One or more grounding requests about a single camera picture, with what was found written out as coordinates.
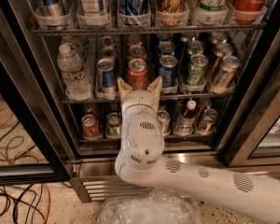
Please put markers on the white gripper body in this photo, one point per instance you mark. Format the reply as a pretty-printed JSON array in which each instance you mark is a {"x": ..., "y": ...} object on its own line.
[{"x": 140, "y": 101}]

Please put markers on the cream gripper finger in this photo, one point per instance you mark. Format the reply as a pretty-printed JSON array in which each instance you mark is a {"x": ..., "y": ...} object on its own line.
[
  {"x": 124, "y": 88},
  {"x": 155, "y": 86}
]

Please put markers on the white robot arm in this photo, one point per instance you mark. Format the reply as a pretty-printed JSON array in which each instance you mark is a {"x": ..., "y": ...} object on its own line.
[{"x": 141, "y": 162}]

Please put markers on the front red coke can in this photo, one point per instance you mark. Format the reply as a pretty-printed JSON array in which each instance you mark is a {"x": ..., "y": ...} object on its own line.
[{"x": 137, "y": 74}]

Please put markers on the red coke can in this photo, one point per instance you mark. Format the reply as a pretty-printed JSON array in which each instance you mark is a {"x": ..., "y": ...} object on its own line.
[
  {"x": 137, "y": 74},
  {"x": 133, "y": 40},
  {"x": 137, "y": 52}
]

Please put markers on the front blue silver can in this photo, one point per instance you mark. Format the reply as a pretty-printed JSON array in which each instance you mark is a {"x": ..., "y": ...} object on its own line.
[{"x": 106, "y": 75}]

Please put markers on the front dark blue can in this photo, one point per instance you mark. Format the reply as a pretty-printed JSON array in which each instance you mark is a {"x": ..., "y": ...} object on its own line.
[{"x": 167, "y": 69}]

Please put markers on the dark blue can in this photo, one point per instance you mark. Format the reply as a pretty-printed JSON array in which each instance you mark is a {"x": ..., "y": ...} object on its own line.
[
  {"x": 166, "y": 48},
  {"x": 167, "y": 69}
]

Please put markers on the bottom shelf silver can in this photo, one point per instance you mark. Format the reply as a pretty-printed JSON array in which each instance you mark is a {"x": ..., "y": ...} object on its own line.
[{"x": 164, "y": 120}]

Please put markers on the bottom shelf green can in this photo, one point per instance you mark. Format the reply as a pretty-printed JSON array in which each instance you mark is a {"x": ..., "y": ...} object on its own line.
[{"x": 113, "y": 124}]

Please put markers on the front green can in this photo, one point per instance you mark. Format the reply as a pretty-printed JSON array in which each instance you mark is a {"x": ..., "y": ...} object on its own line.
[{"x": 196, "y": 68}]

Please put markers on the rear red coke can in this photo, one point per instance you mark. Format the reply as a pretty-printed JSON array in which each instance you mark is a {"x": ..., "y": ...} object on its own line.
[{"x": 133, "y": 40}]

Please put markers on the bottom shelf juice bottle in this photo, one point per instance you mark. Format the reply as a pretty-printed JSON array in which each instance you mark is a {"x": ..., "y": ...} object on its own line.
[{"x": 185, "y": 119}]

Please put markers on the bottom shelf red can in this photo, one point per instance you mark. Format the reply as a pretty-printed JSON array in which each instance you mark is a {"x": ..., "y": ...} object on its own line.
[{"x": 90, "y": 126}]

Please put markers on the bottom shelf gold can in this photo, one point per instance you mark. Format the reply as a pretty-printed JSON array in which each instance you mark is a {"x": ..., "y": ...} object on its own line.
[{"x": 207, "y": 121}]

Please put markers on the shelf gold can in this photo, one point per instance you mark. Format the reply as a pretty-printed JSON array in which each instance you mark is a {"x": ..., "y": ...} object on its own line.
[
  {"x": 207, "y": 121},
  {"x": 171, "y": 12}
]

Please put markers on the front gold can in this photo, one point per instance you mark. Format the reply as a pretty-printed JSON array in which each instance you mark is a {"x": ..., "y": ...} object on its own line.
[{"x": 225, "y": 71}]

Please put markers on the top shelf blue can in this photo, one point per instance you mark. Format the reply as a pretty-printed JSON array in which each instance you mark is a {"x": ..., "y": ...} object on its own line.
[{"x": 132, "y": 10}]

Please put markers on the top shelf gold can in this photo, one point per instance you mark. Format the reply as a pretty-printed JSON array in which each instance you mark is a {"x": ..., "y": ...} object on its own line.
[{"x": 171, "y": 12}]

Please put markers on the left glass fridge door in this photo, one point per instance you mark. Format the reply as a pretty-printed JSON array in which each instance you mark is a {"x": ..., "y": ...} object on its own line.
[{"x": 36, "y": 148}]

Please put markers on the top shelf red bull can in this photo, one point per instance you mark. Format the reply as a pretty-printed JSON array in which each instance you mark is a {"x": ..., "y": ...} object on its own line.
[{"x": 51, "y": 0}]

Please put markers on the right fridge door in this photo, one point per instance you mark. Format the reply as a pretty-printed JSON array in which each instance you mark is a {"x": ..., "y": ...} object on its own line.
[{"x": 258, "y": 141}]

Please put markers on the top shelf coke can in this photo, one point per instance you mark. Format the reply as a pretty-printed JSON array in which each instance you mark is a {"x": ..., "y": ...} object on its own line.
[{"x": 247, "y": 11}]

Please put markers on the front clear water bottle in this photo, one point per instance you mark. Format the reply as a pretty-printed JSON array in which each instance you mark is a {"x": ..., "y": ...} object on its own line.
[{"x": 73, "y": 73}]

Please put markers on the clear plastic bag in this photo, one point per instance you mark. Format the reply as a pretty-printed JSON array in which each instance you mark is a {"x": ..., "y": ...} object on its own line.
[{"x": 160, "y": 206}]

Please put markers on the middle wire shelf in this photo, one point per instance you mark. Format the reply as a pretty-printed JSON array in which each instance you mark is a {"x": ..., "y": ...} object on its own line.
[{"x": 96, "y": 100}]

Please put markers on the wire shelf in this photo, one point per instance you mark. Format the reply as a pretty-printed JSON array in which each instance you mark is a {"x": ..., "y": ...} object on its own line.
[
  {"x": 96, "y": 100},
  {"x": 150, "y": 30}
]

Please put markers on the upper wire shelf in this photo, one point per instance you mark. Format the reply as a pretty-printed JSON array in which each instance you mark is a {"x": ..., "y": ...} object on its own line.
[{"x": 150, "y": 30}]

